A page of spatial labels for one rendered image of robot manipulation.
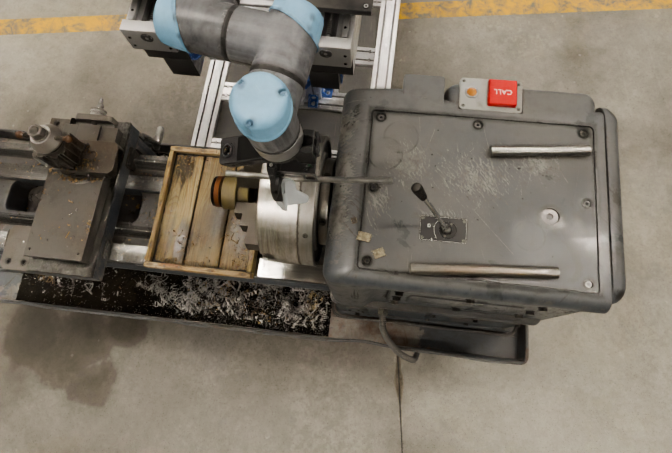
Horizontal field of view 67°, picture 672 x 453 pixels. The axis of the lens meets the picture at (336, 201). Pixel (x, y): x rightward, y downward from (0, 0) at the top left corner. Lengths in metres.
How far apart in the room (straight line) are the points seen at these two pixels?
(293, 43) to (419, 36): 2.13
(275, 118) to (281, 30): 0.12
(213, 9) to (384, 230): 0.54
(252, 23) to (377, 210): 0.49
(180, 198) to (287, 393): 1.07
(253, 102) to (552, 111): 0.74
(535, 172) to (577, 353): 1.41
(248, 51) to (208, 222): 0.85
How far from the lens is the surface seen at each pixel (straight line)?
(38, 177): 1.76
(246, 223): 1.20
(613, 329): 2.48
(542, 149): 1.11
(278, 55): 0.66
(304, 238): 1.09
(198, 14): 0.72
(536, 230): 1.07
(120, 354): 2.47
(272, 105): 0.61
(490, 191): 1.07
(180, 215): 1.50
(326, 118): 2.28
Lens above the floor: 2.24
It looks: 72 degrees down
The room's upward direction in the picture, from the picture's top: 9 degrees counter-clockwise
